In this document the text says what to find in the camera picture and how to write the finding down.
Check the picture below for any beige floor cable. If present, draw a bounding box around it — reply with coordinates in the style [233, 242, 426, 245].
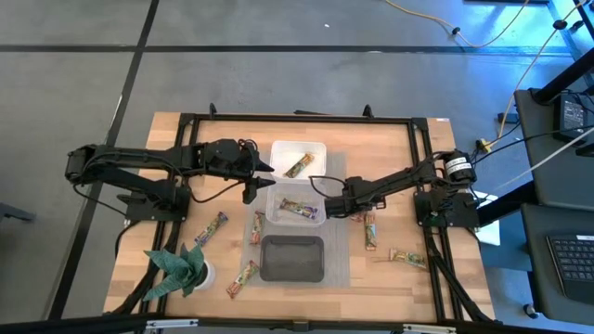
[498, 0, 588, 140]

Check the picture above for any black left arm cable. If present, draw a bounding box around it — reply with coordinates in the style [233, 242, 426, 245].
[188, 178, 246, 205]

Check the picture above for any white plant pot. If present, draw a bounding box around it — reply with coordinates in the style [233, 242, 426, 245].
[193, 259, 217, 292]

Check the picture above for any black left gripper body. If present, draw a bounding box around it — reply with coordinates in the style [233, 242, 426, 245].
[202, 137, 262, 181]

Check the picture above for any purple granola bar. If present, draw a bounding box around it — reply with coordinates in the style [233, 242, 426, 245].
[193, 211, 229, 248]
[278, 198, 319, 221]

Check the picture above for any black camera rail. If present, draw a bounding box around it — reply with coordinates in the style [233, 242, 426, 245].
[0, 314, 594, 334]

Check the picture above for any grey mesh mat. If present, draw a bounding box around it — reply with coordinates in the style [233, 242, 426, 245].
[239, 150, 352, 289]

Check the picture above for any black desk beam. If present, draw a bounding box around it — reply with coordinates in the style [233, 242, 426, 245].
[476, 179, 539, 228]
[530, 58, 594, 106]

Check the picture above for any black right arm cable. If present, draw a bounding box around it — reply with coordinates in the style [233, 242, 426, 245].
[308, 174, 347, 200]

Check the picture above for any green artificial plant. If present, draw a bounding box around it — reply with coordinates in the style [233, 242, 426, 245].
[142, 243, 209, 302]

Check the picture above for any black aluminium table frame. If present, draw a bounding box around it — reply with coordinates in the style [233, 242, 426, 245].
[109, 102, 497, 325]

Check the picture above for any yellow floor cable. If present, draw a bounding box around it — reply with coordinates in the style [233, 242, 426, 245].
[383, 0, 533, 49]

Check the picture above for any black power adapter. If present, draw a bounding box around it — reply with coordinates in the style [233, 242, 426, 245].
[553, 94, 589, 144]

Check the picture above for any white cable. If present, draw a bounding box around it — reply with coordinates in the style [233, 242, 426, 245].
[491, 138, 594, 192]

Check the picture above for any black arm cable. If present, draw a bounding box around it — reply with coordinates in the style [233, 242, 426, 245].
[308, 174, 347, 200]
[188, 178, 246, 205]

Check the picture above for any clear plastic bin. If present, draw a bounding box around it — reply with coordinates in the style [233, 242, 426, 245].
[265, 180, 328, 228]
[269, 140, 328, 183]

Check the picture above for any black keyboard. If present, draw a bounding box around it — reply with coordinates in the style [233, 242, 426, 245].
[546, 233, 594, 305]

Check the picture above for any green brown granola bar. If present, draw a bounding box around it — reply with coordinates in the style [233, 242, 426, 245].
[283, 152, 316, 180]
[363, 212, 378, 252]
[388, 248, 428, 270]

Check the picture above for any dark grey desk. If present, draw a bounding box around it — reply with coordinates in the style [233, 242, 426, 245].
[519, 202, 594, 326]
[513, 86, 594, 200]

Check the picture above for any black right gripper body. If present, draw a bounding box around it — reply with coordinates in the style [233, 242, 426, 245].
[323, 176, 387, 220]

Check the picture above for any dark grey plastic bin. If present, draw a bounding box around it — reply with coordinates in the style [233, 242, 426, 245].
[258, 234, 326, 283]

